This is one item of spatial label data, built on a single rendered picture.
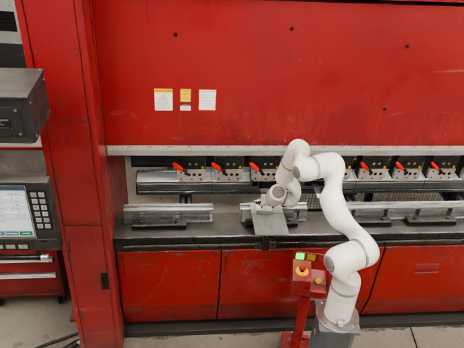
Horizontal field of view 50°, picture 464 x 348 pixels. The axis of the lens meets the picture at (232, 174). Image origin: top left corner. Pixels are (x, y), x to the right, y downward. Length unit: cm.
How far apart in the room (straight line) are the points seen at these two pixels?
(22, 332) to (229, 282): 141
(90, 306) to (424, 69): 221
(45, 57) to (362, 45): 140
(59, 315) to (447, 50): 284
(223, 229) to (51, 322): 141
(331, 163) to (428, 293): 167
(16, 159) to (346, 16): 213
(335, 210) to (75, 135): 118
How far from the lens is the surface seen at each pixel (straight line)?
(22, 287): 358
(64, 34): 213
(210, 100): 242
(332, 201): 203
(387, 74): 256
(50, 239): 220
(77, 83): 220
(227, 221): 288
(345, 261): 198
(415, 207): 312
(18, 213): 214
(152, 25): 229
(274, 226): 269
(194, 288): 307
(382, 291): 337
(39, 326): 362
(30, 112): 190
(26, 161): 332
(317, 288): 282
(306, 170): 201
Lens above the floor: 274
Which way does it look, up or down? 35 degrees down
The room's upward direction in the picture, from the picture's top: 4 degrees clockwise
